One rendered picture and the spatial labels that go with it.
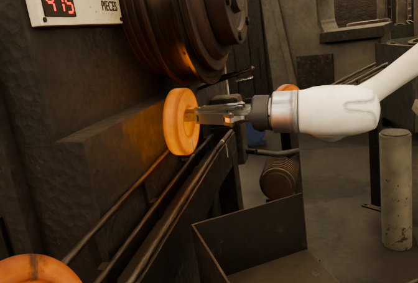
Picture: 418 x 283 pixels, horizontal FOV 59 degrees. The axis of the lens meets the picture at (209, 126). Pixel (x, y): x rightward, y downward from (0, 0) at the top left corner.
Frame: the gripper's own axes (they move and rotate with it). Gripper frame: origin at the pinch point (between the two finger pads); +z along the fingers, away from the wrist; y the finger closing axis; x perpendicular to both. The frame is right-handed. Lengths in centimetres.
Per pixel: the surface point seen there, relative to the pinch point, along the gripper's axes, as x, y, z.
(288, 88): -6, 66, -19
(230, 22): 19.5, 9.7, -10.7
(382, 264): -82, 68, -54
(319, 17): 19, 288, -29
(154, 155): -8.5, -4.3, 6.3
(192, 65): 10.6, 3.7, -2.4
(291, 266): -22.2, -21.4, -25.3
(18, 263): -6.4, -47.5, 4.3
